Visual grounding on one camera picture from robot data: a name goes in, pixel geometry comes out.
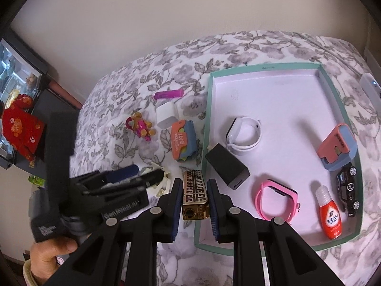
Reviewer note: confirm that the white electronic device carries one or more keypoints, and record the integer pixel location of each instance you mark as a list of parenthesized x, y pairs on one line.
[(369, 86)]

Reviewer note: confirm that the black toy car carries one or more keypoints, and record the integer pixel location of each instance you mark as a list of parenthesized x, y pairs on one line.
[(348, 190)]

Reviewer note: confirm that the purple usb stick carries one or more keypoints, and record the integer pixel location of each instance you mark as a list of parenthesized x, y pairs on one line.
[(169, 94)]

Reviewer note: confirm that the pink smartwatch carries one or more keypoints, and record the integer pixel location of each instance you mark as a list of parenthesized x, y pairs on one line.
[(287, 198)]

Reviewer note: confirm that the yellow-green packet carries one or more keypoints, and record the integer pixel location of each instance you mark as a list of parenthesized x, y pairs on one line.
[(35, 180)]

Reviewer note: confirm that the person's left hand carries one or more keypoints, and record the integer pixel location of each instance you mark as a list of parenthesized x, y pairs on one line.
[(47, 256)]

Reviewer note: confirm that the white charger cube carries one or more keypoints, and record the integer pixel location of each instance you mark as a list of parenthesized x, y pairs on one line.
[(165, 116)]

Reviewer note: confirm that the red embroidered cloth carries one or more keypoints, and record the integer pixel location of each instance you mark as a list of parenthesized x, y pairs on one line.
[(20, 125)]

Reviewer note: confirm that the grey floral blanket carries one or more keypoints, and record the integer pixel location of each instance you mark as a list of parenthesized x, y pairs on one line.
[(125, 89)]

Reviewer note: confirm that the person's left forearm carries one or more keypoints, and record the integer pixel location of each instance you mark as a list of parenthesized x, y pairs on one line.
[(27, 274)]

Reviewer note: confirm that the black power adapter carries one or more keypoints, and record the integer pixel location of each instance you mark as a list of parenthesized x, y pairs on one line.
[(226, 163)]

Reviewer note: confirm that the dark cabinet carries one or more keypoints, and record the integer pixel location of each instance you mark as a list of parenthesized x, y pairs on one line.
[(18, 65)]

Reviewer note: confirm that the teal-rimmed white tray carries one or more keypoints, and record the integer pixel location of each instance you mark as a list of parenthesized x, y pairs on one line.
[(282, 101)]

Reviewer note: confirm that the pink bear toy figure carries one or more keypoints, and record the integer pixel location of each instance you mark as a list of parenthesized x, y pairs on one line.
[(140, 126)]

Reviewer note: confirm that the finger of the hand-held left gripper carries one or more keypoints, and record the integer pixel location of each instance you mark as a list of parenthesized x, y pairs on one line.
[(143, 178), (122, 174)]

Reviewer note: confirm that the beige hair claw clip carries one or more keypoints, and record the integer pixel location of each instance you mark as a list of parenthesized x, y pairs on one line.
[(159, 189)]

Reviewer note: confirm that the large orange blue toy knife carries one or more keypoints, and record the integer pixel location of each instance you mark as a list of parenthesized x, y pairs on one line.
[(180, 140)]

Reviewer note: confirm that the white smartwatch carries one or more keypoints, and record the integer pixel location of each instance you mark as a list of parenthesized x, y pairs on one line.
[(235, 131)]

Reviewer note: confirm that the small orange blue toy knife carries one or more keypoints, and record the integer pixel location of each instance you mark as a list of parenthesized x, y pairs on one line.
[(333, 146)]

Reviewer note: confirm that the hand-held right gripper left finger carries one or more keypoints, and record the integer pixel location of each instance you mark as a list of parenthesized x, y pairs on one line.
[(175, 208)]

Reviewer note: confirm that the red-brown wooden board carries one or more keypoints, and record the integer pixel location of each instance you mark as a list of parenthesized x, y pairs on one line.
[(65, 93)]

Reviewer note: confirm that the red white glue bottle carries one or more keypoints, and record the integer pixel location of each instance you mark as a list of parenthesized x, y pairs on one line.
[(330, 217)]

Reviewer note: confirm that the gold black patterned lighter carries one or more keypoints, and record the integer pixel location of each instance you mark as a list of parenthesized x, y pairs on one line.
[(195, 190)]

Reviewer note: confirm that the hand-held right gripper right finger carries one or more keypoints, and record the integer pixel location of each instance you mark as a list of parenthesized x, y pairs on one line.
[(212, 208)]

